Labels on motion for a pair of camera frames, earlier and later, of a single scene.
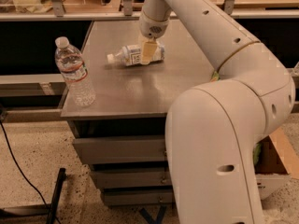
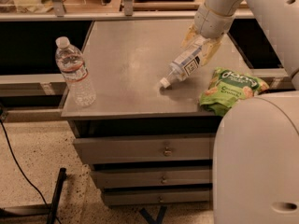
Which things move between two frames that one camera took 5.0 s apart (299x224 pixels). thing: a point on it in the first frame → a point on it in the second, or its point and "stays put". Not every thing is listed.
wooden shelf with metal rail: (109, 3) stays put
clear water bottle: (71, 63) stays put
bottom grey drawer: (137, 198) stays put
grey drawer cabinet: (121, 134) stays put
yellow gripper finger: (149, 49) → (191, 35)
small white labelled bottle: (132, 54) → (184, 64)
